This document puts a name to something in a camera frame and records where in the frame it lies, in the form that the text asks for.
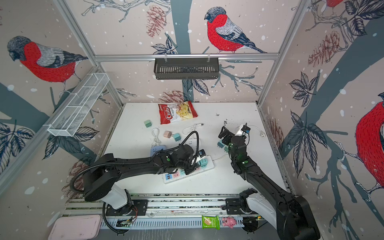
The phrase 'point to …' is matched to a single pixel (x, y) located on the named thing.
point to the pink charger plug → (167, 134)
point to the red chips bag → (172, 113)
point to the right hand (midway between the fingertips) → (227, 131)
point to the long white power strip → (180, 174)
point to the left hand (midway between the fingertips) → (198, 164)
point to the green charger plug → (226, 148)
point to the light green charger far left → (148, 123)
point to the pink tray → (75, 227)
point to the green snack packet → (208, 222)
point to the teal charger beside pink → (177, 137)
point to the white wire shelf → (67, 121)
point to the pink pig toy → (228, 221)
